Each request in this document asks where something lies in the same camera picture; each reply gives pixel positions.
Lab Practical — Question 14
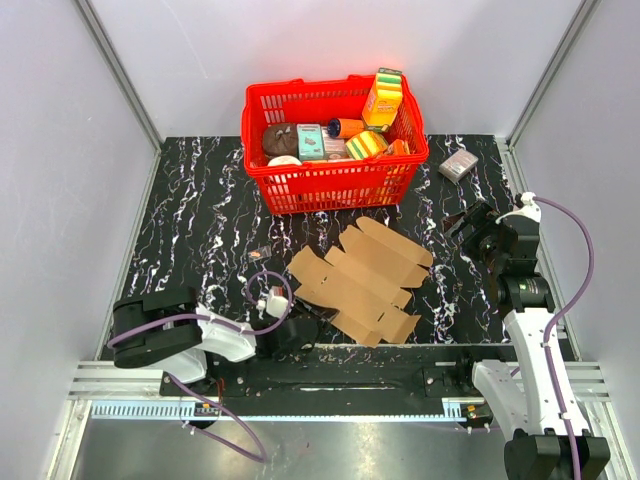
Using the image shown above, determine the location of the brown cardboard box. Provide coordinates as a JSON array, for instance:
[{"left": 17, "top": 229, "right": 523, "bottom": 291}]
[{"left": 288, "top": 217, "right": 433, "bottom": 347}]

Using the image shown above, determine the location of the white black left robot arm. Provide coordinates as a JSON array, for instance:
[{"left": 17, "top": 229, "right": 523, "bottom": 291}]
[{"left": 107, "top": 286, "right": 337, "bottom": 396}]

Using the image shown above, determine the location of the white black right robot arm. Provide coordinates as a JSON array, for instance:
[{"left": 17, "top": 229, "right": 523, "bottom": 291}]
[{"left": 442, "top": 192, "right": 611, "bottom": 479}]

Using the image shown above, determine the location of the tall orange sponge box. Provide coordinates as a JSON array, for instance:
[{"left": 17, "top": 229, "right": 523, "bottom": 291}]
[{"left": 361, "top": 68, "right": 403, "bottom": 132}]

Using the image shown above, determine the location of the pink small food box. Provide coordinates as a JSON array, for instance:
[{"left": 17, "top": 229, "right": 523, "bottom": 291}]
[{"left": 321, "top": 126, "right": 349, "bottom": 160}]

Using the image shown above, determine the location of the teal small carton box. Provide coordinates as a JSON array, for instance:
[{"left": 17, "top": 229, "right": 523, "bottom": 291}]
[{"left": 296, "top": 123, "right": 325, "bottom": 162}]

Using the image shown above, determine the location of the white wrapped tissue pack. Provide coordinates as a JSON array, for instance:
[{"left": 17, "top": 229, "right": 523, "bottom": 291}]
[{"left": 438, "top": 149, "right": 478, "bottom": 183}]

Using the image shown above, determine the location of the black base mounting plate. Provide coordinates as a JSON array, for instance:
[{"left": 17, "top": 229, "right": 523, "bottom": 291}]
[{"left": 159, "top": 342, "right": 516, "bottom": 401}]

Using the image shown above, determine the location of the orange snack packet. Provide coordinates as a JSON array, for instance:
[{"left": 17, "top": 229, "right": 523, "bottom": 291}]
[{"left": 375, "top": 139, "right": 411, "bottom": 159}]

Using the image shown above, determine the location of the yellow green sponge pack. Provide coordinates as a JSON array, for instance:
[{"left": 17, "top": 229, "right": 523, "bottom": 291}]
[{"left": 345, "top": 131, "right": 388, "bottom": 160}]

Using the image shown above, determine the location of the red plastic shopping basket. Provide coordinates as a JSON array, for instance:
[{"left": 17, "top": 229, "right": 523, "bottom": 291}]
[{"left": 241, "top": 69, "right": 429, "bottom": 215}]

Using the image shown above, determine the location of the orange cylindrical can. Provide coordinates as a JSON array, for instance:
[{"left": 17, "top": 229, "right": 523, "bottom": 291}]
[{"left": 327, "top": 118, "right": 366, "bottom": 139}]

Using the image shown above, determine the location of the white round lid container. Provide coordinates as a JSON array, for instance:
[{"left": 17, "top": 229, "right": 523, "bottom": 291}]
[{"left": 267, "top": 155, "right": 302, "bottom": 167}]

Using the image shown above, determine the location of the brown round chocolate cake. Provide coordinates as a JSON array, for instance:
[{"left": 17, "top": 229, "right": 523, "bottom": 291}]
[{"left": 262, "top": 122, "right": 299, "bottom": 157}]

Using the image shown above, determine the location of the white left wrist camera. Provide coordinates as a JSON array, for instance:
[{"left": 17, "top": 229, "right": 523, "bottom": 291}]
[{"left": 257, "top": 286, "right": 291, "bottom": 318}]

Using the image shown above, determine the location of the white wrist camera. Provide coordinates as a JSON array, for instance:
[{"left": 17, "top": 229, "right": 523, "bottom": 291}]
[
  {"left": 257, "top": 286, "right": 291, "bottom": 318},
  {"left": 495, "top": 192, "right": 541, "bottom": 225}
]

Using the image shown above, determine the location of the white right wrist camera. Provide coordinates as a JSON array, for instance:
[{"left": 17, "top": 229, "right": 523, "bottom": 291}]
[{"left": 495, "top": 192, "right": 541, "bottom": 225}]

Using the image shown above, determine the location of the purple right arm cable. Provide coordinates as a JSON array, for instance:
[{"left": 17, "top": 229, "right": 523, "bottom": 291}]
[{"left": 452, "top": 196, "right": 596, "bottom": 480}]

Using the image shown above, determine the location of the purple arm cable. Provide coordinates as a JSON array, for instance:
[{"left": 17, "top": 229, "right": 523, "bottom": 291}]
[
  {"left": 106, "top": 271, "right": 296, "bottom": 464},
  {"left": 452, "top": 196, "right": 596, "bottom": 480}
]

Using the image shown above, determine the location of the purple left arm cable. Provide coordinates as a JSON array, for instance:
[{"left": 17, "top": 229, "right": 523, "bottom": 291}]
[{"left": 106, "top": 271, "right": 296, "bottom": 464}]

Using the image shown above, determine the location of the aluminium frame rail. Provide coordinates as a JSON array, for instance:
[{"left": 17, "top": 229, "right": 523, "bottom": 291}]
[{"left": 67, "top": 359, "right": 614, "bottom": 421}]

